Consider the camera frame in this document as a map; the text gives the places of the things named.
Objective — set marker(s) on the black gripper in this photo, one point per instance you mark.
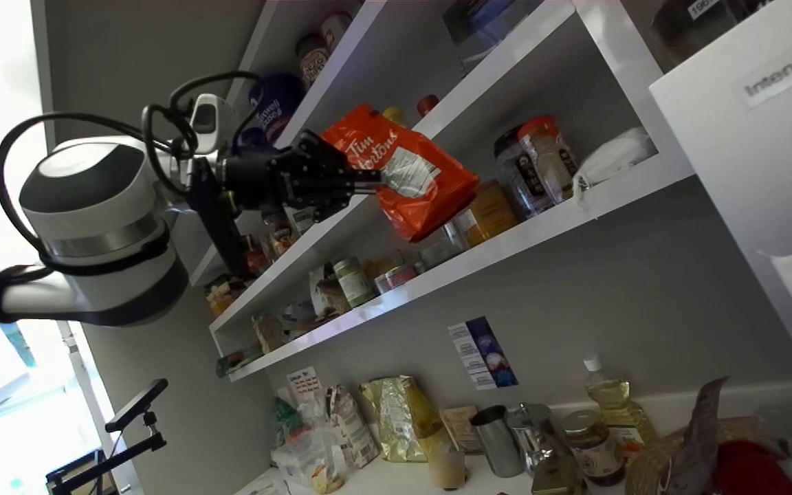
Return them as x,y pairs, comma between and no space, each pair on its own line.
309,174

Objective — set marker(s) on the orange snack packet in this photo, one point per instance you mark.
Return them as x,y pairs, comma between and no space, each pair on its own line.
421,183

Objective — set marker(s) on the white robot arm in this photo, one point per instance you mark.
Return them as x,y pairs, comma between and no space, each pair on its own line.
100,213

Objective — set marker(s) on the blue canister top shelf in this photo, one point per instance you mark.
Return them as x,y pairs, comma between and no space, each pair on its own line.
272,103

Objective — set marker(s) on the gold foil packet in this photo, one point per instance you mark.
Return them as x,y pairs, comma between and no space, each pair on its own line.
402,415

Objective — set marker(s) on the yellow tin box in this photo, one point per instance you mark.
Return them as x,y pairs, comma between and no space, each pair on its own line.
487,214

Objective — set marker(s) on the clear jar orange lid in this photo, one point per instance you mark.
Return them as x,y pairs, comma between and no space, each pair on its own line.
553,162

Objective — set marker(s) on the white plastic bag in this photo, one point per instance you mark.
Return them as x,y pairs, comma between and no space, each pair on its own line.
615,158

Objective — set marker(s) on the steel cup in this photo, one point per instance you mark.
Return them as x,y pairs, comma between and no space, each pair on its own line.
499,443

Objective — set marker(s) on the glass jar brown contents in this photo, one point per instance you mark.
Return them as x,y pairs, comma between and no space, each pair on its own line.
591,445

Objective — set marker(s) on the yellow oil bottle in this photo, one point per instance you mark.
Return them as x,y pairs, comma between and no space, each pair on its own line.
620,410

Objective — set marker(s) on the white wall shelf unit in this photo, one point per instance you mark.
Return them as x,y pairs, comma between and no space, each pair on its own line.
582,62

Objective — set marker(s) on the black camera tripod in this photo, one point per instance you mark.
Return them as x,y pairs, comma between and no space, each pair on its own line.
133,432

